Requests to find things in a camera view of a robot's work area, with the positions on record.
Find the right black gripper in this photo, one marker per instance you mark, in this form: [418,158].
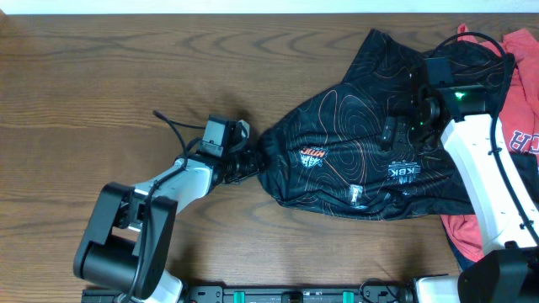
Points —
[396,128]

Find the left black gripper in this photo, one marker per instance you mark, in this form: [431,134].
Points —
[253,164]

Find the black orange-patterned jersey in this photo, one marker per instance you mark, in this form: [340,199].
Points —
[325,156]

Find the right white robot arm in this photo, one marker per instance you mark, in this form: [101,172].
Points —
[464,121]

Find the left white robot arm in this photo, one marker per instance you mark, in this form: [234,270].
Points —
[125,244]

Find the red printed t-shirt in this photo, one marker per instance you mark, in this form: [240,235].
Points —
[519,119]

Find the navy blue garment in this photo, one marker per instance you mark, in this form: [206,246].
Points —
[463,262]

